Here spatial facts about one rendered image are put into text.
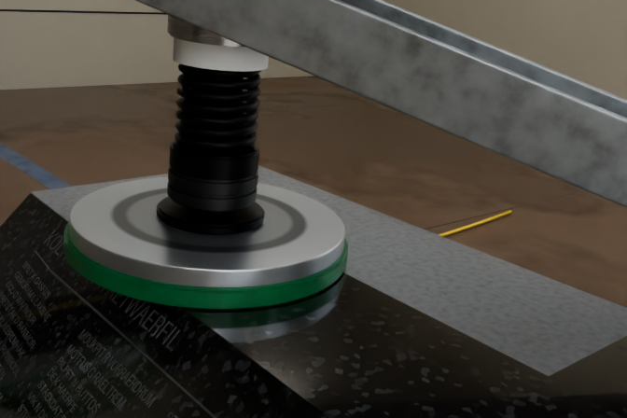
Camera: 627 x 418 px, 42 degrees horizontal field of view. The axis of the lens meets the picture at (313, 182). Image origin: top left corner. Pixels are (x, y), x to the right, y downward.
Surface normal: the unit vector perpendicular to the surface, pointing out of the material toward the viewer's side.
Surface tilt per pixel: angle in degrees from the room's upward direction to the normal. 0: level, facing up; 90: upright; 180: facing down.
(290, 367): 0
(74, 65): 90
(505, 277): 0
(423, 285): 0
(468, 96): 90
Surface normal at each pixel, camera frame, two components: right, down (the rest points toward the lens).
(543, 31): -0.74, 0.12
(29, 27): 0.66, 0.28
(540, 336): 0.10, -0.95
